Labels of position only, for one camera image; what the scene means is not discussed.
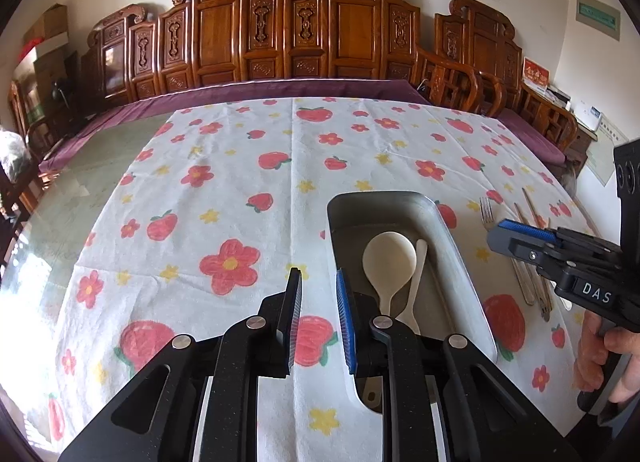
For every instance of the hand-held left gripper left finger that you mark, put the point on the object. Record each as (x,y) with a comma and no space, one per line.
(295,314)

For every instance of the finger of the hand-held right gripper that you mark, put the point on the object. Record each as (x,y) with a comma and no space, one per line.
(530,229)
(505,242)

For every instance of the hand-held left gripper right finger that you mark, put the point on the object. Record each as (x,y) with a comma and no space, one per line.
(345,322)

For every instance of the metal fork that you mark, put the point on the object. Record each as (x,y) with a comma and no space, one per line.
(487,221)

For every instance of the metal tray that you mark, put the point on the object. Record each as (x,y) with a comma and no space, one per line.
(380,209)

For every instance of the person's right hand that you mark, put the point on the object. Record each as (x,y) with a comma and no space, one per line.
(590,352)

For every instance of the white rice paddle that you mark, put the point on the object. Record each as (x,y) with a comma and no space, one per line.
(389,257)

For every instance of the small white spoon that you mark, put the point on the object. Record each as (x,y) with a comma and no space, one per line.
(416,282)

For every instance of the wooden side table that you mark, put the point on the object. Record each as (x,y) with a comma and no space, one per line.
(550,117)

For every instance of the white device box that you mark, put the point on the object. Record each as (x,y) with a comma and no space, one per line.
(589,116)

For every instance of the floral printed tablecloth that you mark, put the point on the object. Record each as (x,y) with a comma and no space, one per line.
(225,182)

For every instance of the red desk calendar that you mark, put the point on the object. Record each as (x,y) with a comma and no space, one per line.
(535,75)

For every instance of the carved wooden armchair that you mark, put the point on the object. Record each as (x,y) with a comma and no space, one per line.
(480,47)
(125,62)

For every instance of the carved wooden sofa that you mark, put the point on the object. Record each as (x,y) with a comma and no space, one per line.
(300,32)

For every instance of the black desk lamp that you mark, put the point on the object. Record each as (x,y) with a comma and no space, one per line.
(61,95)

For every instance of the clear plastic bag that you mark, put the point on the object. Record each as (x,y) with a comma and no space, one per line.
(11,155)

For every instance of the cardboard box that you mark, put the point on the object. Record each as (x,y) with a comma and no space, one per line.
(47,22)

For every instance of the white wall chart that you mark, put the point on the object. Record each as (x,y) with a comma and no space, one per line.
(607,152)

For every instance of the green wall sign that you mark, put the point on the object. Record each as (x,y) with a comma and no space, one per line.
(596,12)

